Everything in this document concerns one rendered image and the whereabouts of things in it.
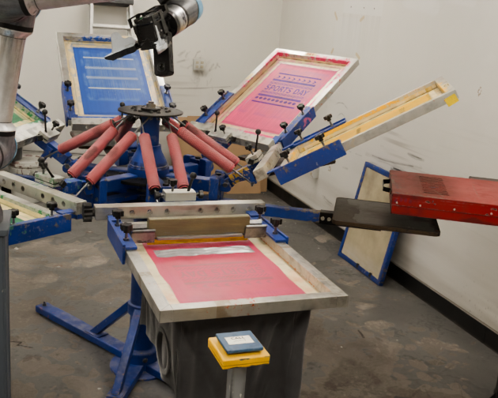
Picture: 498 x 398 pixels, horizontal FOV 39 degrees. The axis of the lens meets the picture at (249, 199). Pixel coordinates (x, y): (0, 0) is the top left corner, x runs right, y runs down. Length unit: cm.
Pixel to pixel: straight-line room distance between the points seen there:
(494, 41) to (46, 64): 383
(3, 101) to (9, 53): 13
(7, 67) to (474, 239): 311
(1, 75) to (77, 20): 450
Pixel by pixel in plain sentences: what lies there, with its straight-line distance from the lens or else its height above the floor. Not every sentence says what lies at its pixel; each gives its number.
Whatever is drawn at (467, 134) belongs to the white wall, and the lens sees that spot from 448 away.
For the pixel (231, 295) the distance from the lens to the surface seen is 219.
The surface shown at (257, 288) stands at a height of 95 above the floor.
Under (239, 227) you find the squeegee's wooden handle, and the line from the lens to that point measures 263.
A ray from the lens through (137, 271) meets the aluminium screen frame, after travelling 225.
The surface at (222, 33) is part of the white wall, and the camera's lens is 683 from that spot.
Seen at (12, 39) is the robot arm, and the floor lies 168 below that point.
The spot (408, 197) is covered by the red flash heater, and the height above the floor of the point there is 110.
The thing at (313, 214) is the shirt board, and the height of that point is 91.
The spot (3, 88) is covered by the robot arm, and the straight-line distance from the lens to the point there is 206.
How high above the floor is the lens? 183
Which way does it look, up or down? 16 degrees down
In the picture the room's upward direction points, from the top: 5 degrees clockwise
